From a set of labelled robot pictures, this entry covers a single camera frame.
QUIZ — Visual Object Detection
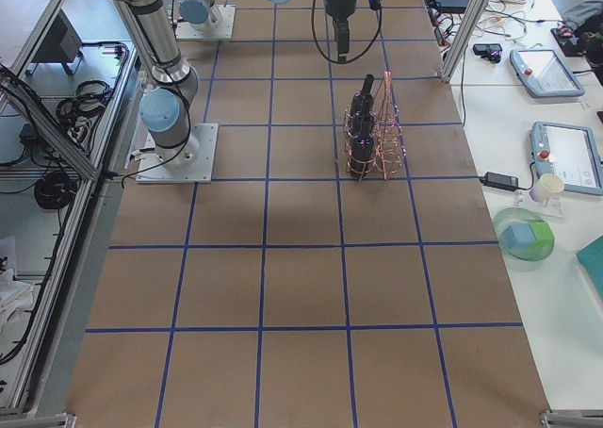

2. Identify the dark wine bottle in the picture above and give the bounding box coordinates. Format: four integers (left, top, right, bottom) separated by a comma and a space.
350, 104, 374, 138
349, 74, 374, 117

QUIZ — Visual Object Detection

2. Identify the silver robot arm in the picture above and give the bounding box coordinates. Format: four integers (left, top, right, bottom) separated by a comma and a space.
178, 0, 222, 30
112, 0, 290, 168

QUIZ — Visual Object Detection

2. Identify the dark wine bottle in rack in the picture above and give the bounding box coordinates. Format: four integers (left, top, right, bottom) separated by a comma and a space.
349, 74, 374, 117

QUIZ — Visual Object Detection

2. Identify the blue teach pendant far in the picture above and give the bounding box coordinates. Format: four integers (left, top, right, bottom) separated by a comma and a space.
509, 49, 585, 98

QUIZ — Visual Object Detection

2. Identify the blue teach pendant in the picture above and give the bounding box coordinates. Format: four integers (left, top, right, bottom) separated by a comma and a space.
509, 49, 585, 98
530, 122, 602, 196

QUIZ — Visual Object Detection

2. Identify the black power adapter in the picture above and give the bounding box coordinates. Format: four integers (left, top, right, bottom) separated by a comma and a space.
480, 172, 519, 192

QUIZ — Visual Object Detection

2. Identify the paper cup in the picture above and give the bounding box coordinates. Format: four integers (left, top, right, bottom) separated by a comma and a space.
530, 173, 564, 204

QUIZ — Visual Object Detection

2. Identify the blue teach pendant near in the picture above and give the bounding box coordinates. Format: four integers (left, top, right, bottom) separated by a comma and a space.
530, 122, 602, 196

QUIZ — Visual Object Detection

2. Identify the blue foam cube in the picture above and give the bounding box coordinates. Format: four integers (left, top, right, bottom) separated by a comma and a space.
500, 223, 536, 249

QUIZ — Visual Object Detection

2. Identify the green plastic bowl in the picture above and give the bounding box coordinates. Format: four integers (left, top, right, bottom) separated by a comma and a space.
493, 207, 555, 261

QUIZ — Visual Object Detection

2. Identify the green foam cube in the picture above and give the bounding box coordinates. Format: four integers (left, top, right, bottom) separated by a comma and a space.
529, 221, 555, 247

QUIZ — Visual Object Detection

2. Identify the copper wire wine rack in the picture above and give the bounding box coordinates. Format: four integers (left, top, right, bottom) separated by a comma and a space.
344, 71, 406, 180

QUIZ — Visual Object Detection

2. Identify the aluminium frame post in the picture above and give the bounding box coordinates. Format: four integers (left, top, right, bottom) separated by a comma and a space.
439, 0, 488, 83

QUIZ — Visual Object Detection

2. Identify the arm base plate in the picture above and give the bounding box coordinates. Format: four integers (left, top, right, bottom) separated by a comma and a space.
175, 4, 236, 41
136, 123, 219, 184

